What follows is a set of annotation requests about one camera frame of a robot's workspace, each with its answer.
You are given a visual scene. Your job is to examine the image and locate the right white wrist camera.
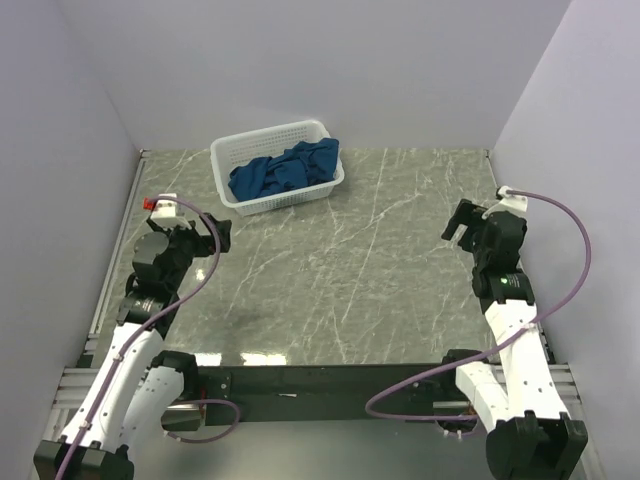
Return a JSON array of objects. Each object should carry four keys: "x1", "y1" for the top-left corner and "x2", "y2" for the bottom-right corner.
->
[{"x1": 482, "y1": 186, "x2": 528, "y2": 220}]

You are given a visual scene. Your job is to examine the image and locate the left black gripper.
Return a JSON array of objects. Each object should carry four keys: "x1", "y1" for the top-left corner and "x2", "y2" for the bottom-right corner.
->
[{"x1": 148, "y1": 211, "x2": 231, "y2": 290}]

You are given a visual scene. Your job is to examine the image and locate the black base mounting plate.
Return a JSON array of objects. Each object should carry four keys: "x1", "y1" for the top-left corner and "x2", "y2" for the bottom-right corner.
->
[{"x1": 174, "y1": 364, "x2": 469, "y2": 422}]

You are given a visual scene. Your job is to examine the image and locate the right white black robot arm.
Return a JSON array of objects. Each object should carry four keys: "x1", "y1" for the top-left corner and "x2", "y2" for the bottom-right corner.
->
[{"x1": 438, "y1": 196, "x2": 588, "y2": 479}]

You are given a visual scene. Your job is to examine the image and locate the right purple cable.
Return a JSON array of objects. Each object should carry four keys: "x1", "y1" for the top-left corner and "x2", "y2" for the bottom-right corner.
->
[{"x1": 364, "y1": 190, "x2": 594, "y2": 440}]

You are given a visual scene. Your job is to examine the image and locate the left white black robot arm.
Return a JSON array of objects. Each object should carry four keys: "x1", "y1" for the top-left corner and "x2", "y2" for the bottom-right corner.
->
[{"x1": 33, "y1": 213, "x2": 232, "y2": 479}]

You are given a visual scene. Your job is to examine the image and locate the blue printed t-shirt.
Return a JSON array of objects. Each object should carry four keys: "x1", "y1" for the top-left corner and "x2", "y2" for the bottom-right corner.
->
[{"x1": 228, "y1": 138, "x2": 339, "y2": 202}]

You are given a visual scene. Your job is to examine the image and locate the white perforated plastic basket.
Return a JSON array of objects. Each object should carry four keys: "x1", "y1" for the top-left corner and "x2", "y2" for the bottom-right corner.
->
[{"x1": 210, "y1": 119, "x2": 345, "y2": 216}]

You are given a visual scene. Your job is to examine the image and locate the aluminium extrusion rail frame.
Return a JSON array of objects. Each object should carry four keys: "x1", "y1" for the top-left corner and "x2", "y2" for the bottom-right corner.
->
[{"x1": 52, "y1": 148, "x2": 584, "y2": 411}]

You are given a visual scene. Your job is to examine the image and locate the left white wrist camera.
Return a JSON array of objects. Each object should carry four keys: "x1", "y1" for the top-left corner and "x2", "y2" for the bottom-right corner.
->
[{"x1": 143, "y1": 193, "x2": 193, "y2": 231}]

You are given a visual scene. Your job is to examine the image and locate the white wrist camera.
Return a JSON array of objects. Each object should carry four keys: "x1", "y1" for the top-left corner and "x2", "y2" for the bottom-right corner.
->
[
  {"x1": 482, "y1": 186, "x2": 528, "y2": 220},
  {"x1": 143, "y1": 193, "x2": 193, "y2": 231}
]

